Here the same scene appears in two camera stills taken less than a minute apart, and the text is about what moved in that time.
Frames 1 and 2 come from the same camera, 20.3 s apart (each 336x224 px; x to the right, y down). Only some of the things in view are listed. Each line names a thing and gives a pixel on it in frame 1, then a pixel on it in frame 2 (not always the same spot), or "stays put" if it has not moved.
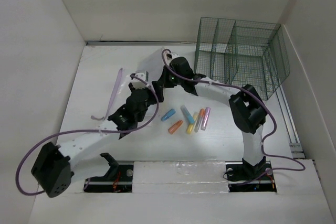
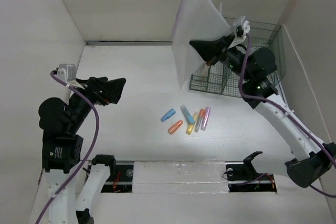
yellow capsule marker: (189, 128) stays put
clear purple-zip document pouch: (117, 97) -> (199, 18)
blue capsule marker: (168, 114) stays put
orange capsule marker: (175, 126) stays put
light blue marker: (188, 115) stays put
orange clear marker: (201, 115) stays put
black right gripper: (163, 81) -> (210, 49)
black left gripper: (149, 93) -> (96, 86)
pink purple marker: (205, 118) stays put
